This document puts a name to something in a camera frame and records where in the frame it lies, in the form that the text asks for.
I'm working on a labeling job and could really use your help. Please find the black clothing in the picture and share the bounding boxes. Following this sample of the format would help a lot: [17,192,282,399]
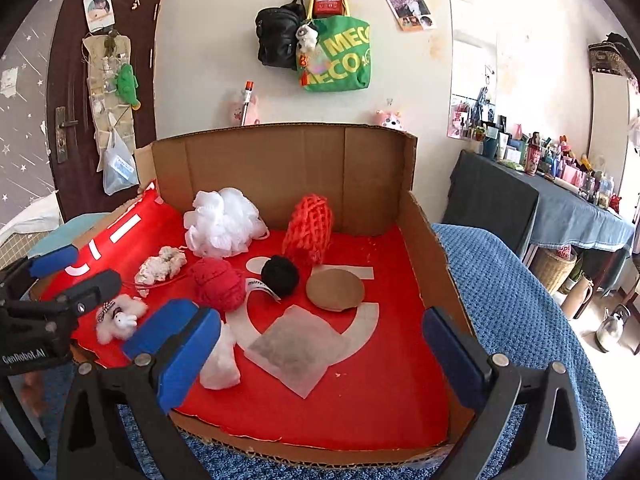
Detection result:
[605,32,640,93]

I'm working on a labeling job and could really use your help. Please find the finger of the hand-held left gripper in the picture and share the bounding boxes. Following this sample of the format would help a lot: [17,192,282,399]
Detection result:
[0,244,80,302]
[0,269,123,346]

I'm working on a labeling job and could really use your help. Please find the white cloth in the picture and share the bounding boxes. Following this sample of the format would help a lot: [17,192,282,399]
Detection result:
[0,195,63,233]

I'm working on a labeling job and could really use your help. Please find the blue knitted blanket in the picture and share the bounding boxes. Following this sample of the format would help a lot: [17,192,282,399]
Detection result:
[40,224,623,480]

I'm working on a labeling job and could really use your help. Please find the patterned suitcase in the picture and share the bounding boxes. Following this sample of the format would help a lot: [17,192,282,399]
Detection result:
[587,42,640,78]

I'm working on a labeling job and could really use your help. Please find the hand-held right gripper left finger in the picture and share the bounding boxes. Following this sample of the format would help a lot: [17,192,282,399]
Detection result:
[56,305,222,480]

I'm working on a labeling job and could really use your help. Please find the clear plastic bag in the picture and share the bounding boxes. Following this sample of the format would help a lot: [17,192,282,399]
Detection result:
[102,127,140,196]

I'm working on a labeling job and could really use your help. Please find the wall mirror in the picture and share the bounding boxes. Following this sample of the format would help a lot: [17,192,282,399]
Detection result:
[446,0,498,140]

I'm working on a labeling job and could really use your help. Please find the photo on door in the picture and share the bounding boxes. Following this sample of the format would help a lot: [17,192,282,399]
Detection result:
[82,0,116,31]

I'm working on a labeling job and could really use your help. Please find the black backpack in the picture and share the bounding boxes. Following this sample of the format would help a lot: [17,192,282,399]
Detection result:
[255,0,307,70]

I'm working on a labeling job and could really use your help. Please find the cardboard box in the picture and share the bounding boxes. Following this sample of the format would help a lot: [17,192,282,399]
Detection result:
[30,122,476,466]

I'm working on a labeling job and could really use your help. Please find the white mesh bath pouf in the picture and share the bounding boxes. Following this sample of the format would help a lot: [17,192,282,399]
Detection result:
[183,187,271,261]

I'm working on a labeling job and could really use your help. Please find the teal mat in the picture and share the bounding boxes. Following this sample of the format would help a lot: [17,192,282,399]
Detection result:
[27,212,108,261]

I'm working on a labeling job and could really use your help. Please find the cream lace scrunchie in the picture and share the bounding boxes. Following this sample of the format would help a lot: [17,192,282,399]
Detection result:
[159,246,188,276]
[134,255,173,287]

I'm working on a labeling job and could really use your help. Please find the white grid mat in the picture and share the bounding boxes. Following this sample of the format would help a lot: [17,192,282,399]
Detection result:
[0,222,38,266]

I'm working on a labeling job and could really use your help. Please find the round tan sponge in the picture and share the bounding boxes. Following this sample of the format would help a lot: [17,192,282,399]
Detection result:
[306,268,366,313]

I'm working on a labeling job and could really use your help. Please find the orange foam net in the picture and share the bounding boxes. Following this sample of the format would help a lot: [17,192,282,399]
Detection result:
[281,194,334,267]

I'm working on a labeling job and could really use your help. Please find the group of cosmetic bottles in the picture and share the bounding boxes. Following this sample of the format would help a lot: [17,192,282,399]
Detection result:
[450,87,623,213]

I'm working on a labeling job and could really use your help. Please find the green plush toy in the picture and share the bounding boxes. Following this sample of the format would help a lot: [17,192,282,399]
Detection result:
[114,63,142,110]

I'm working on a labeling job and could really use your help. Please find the green tote bag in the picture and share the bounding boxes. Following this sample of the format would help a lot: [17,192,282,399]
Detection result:
[300,15,372,93]

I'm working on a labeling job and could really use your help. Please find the panda plush charm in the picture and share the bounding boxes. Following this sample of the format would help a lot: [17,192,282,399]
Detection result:
[295,22,320,53]

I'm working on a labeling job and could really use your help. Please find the white wardrobe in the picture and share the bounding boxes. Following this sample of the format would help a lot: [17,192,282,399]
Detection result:
[587,67,640,196]

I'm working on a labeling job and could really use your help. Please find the small white plush bunny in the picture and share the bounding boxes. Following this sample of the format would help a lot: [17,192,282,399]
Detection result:
[95,294,149,346]

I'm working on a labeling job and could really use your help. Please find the red knitted pouch with cord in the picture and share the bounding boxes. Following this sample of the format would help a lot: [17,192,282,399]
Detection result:
[122,257,246,313]

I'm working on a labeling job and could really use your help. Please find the photo wall poster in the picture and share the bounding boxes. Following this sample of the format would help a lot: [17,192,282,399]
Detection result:
[382,0,437,32]

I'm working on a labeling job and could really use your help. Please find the white sachet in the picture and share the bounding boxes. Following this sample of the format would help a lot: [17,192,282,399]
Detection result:
[243,306,351,400]

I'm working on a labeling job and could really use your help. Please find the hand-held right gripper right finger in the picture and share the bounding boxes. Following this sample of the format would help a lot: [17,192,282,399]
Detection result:
[421,306,587,480]

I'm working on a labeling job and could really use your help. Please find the wicker basket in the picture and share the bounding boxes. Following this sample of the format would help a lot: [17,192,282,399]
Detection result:
[530,245,578,293]

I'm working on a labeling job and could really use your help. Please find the white kettle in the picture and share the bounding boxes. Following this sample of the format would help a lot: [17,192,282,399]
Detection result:
[595,305,632,353]

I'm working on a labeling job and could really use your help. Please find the metal door handle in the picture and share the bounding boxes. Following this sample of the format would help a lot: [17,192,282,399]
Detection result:
[54,106,78,163]

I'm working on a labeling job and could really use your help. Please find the beige hanging organizer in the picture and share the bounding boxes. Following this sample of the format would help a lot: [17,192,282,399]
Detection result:
[82,30,138,161]

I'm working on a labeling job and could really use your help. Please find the table with blue cloth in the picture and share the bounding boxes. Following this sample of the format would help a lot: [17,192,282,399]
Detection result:
[500,157,637,306]

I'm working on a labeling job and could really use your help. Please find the beige jug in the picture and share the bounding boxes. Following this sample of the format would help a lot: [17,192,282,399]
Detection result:
[562,277,596,321]

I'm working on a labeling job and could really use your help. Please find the dark brown door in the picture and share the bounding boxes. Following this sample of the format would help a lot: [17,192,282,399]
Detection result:
[46,0,165,223]

